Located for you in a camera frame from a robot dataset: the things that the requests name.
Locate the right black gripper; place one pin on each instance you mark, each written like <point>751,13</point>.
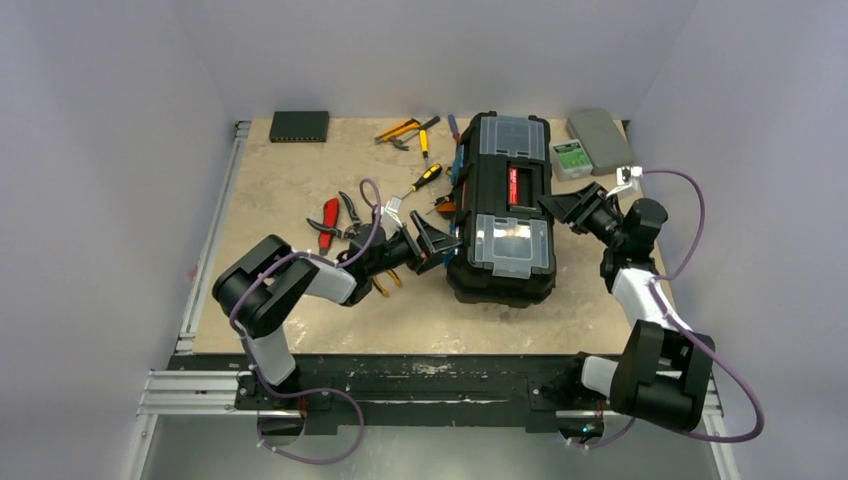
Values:
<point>586,208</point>

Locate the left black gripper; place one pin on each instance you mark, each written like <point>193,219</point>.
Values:
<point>436,241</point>

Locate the black tool box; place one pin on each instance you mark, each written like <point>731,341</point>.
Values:
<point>506,253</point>

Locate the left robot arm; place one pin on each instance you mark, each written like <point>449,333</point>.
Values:
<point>261,289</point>

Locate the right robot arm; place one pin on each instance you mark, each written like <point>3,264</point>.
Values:
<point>661,376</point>

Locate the green labelled small box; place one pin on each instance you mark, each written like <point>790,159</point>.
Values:
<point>570,161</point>

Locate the yellow black long screwdriver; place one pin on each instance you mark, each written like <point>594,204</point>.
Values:
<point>427,177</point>

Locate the grey plastic case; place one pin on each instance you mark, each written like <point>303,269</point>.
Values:
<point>602,141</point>

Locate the yellow screwdriver top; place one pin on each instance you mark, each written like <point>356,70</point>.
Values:
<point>424,143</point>

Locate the wire brush yellow handle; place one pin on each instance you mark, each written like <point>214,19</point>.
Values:
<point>444,205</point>

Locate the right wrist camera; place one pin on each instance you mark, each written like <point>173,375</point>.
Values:
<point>628,179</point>

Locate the red handled cutter pliers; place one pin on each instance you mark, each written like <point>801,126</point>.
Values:
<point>330,214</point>

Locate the yellow handled pliers top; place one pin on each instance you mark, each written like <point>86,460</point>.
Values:
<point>397,130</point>

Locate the black network switch box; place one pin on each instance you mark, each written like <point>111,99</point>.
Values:
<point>299,127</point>

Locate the aluminium frame rail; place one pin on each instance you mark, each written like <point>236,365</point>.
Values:
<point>541,393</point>

